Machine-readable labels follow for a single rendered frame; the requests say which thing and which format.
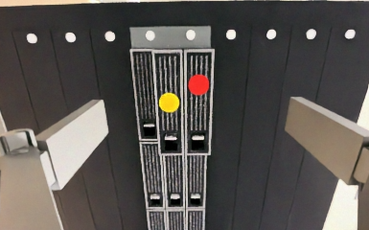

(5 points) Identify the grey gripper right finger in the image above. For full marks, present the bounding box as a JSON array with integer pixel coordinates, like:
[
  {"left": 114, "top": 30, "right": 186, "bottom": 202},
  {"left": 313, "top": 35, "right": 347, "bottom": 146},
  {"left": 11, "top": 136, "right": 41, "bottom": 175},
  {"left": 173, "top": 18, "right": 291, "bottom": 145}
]
[{"left": 285, "top": 97, "right": 369, "bottom": 230}]

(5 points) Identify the black server rack frame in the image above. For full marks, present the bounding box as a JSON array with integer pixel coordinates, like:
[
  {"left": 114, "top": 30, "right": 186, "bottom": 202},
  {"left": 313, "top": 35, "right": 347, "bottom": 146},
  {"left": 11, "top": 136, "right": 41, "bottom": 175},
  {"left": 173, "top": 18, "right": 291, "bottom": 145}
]
[{"left": 0, "top": 0, "right": 369, "bottom": 230}]

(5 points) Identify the black drive blank with red sticker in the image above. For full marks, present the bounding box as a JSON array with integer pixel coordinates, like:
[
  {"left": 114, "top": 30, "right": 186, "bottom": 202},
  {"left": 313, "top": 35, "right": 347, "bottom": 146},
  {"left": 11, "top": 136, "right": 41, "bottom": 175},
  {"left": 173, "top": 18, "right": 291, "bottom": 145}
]
[{"left": 184, "top": 48, "right": 215, "bottom": 155}]

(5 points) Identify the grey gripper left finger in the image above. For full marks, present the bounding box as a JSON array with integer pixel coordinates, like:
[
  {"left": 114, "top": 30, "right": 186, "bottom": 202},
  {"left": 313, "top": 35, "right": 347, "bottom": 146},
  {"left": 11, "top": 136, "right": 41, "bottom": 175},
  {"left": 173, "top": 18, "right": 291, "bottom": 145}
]
[{"left": 0, "top": 100, "right": 108, "bottom": 230}]

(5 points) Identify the tan flat board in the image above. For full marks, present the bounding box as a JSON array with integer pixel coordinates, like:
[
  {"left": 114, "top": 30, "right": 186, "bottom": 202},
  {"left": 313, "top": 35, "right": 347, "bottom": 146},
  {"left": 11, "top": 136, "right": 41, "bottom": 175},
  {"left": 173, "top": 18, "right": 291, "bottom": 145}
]
[{"left": 0, "top": 0, "right": 98, "bottom": 6}]

